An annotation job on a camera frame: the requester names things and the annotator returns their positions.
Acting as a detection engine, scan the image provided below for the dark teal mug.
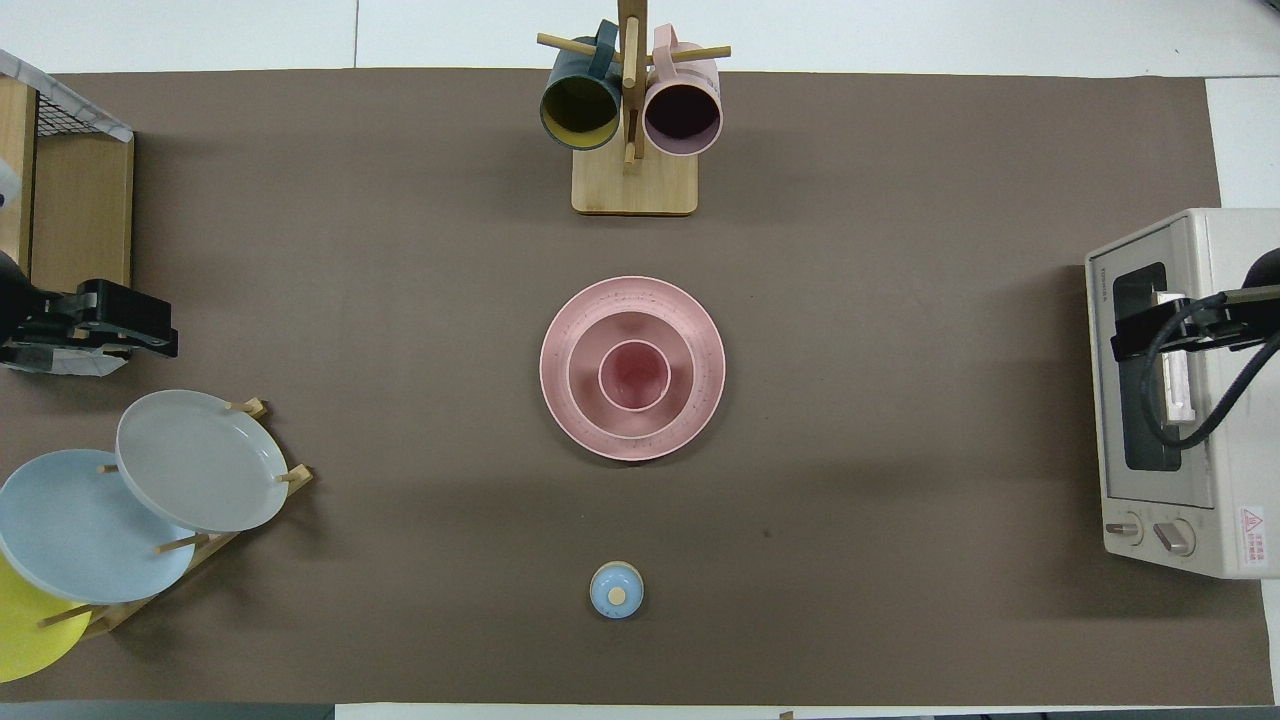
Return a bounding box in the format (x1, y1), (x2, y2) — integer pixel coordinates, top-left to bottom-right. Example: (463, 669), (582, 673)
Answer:
(540, 20), (624, 152)

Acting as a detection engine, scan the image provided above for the beige toaster oven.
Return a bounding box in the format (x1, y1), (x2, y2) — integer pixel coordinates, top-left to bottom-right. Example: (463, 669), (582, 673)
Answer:
(1085, 208), (1280, 580)

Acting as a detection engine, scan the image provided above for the pale pink mug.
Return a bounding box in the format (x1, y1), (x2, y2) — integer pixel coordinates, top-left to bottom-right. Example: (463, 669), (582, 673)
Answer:
(642, 24), (724, 158)

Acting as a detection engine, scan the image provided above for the wooden plate rack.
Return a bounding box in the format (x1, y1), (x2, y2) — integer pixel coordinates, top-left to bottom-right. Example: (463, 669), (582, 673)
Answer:
(40, 397), (314, 641)

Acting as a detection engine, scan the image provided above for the light blue plate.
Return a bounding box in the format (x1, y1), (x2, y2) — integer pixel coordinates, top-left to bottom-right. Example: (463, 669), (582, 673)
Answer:
(0, 449), (198, 605)

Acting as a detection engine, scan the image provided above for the brown table mat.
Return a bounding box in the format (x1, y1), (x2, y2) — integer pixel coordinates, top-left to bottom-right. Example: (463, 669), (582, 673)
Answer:
(0, 68), (1273, 706)

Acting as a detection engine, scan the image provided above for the wood and wire shelf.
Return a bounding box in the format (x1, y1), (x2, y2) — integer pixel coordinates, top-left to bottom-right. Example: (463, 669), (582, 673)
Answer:
(0, 48), (136, 378)

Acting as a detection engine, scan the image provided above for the grey plate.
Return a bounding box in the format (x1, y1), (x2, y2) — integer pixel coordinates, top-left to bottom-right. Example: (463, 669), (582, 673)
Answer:
(115, 389), (291, 534)

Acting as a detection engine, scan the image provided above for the pink speckled plate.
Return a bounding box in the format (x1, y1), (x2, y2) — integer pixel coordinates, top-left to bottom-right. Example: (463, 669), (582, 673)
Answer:
(539, 276), (727, 463)

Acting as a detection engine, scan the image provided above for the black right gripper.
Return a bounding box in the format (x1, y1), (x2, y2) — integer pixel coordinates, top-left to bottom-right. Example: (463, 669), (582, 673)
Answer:
(1110, 285), (1280, 363)

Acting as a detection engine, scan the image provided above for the wooden mug tree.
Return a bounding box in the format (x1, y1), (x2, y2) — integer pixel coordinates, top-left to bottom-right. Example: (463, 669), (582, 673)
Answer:
(537, 0), (732, 217)

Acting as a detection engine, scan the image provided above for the pink tumbler cup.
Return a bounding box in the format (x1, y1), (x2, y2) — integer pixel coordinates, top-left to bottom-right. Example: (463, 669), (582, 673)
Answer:
(598, 339), (672, 412)

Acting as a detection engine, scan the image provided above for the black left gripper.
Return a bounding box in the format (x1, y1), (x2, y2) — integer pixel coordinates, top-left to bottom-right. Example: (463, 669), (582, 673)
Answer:
(5, 280), (180, 367)

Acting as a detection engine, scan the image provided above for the yellow plate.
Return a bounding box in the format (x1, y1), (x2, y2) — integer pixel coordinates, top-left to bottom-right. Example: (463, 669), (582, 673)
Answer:
(0, 553), (93, 684)

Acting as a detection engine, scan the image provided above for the pink bowl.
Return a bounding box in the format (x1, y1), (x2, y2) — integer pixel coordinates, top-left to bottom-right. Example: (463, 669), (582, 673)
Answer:
(567, 310), (696, 439)

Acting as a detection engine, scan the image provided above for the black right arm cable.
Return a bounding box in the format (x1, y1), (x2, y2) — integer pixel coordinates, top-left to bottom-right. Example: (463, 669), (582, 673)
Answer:
(1140, 295), (1280, 451)

